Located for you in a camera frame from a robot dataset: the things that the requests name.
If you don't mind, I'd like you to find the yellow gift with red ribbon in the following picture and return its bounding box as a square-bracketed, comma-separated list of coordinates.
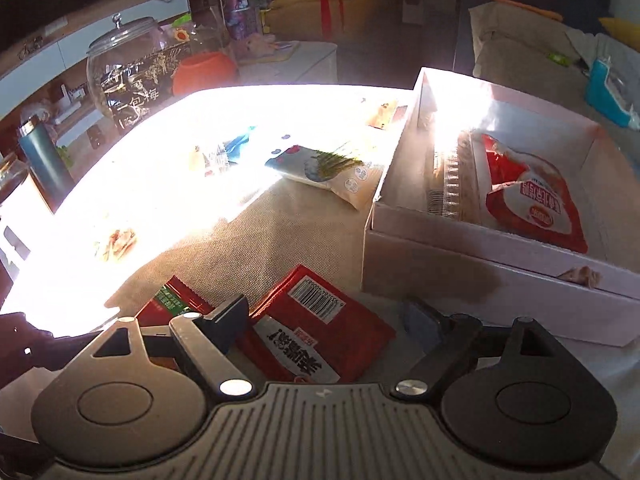
[263, 0, 383, 38]

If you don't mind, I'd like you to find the white blue snack packet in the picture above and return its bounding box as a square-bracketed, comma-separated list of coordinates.
[264, 144, 386, 211]

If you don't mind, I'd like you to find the colourful toy bottle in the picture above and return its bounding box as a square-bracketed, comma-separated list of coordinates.
[222, 0, 263, 41]

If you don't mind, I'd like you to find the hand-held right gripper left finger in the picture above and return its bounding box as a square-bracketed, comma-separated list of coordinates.
[60, 294, 256, 402]

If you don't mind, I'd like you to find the blue small packet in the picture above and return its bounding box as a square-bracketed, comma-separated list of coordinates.
[222, 132, 251, 156]

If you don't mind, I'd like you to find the pink plush toy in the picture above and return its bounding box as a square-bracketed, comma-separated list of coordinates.
[235, 32, 278, 58]

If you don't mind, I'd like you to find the white side table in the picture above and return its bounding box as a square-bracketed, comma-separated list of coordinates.
[240, 40, 338, 86]

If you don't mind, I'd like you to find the red white snack packet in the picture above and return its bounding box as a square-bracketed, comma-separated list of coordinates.
[480, 131, 590, 255]

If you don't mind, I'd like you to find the blue thermos bottle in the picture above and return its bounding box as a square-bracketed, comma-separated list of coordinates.
[19, 119, 76, 213]

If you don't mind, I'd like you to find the small pale snack packet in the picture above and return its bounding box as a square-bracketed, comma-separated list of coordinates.
[92, 227, 138, 263]

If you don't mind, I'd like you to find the beige sofa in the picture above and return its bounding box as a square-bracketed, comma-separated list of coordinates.
[470, 2, 640, 151]

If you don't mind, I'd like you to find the orange bowl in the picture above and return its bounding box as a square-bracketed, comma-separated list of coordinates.
[171, 50, 238, 98]

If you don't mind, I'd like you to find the yellow pillow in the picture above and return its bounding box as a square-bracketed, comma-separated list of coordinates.
[597, 16, 640, 51]

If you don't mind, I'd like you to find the white cardboard box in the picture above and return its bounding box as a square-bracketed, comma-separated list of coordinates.
[361, 66, 640, 348]

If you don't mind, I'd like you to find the glass jar with lid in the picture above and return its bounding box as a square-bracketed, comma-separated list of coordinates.
[86, 12, 193, 131]

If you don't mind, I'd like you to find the red green snack packet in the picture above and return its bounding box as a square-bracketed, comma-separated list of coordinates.
[135, 276, 216, 331]

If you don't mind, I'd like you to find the clear small snack packet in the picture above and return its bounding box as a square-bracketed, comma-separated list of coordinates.
[190, 145, 231, 177]

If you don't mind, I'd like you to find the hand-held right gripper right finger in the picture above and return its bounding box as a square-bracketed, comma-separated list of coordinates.
[392, 297, 581, 401]

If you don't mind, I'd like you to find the blue tissue pack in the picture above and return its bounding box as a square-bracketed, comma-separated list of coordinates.
[585, 57, 640, 128]

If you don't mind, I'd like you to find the orange stick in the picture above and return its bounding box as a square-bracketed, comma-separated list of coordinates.
[490, 0, 563, 21]

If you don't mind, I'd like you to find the red barcode snack packet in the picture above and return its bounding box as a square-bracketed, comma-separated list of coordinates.
[235, 264, 397, 385]

